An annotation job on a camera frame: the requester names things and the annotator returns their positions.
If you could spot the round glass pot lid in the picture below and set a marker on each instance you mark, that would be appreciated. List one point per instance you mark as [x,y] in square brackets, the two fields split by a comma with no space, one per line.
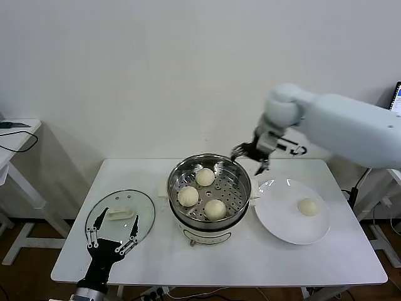
[141,213]

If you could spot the white power adapter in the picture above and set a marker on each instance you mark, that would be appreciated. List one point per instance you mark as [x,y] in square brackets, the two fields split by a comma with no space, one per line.
[386,202]

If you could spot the stainless steel steamer basket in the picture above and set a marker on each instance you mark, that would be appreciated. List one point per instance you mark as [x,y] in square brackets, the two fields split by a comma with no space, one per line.
[232,194]

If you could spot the white round plate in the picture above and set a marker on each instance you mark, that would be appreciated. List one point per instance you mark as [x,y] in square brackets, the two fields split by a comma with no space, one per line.
[282,219]

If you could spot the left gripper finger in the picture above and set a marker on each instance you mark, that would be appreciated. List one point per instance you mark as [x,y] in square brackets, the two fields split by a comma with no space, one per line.
[96,224]
[133,232]

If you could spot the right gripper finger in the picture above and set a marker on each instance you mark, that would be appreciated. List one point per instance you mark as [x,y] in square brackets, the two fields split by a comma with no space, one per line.
[262,167]
[238,150]

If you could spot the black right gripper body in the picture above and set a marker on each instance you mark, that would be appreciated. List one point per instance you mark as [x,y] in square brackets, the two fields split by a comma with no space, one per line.
[256,152]

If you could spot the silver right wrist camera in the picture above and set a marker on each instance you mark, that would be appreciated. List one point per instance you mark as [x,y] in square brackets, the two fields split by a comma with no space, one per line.
[268,141]

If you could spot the white steamed baozi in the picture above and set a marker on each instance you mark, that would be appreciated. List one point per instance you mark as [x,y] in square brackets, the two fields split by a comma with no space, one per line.
[215,209]
[205,177]
[308,207]
[188,196]

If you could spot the white power strip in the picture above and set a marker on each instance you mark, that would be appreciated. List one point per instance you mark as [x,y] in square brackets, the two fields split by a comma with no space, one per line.
[153,293]

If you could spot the dark green flat tool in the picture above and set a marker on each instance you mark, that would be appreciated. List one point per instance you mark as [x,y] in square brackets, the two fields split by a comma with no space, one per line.
[9,124]

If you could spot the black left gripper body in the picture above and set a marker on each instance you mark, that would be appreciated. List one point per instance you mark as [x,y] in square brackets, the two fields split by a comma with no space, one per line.
[103,254]

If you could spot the cream electric cooker base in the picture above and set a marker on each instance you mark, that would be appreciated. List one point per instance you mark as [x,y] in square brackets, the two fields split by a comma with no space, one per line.
[206,232]

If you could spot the open laptop computer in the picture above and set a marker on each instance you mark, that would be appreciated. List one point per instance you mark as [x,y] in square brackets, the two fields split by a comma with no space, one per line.
[398,97]

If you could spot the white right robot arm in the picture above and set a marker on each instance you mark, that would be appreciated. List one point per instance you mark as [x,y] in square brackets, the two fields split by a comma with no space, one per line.
[344,125]

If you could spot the white side table with laptop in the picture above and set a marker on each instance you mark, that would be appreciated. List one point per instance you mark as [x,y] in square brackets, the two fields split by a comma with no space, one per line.
[396,175]

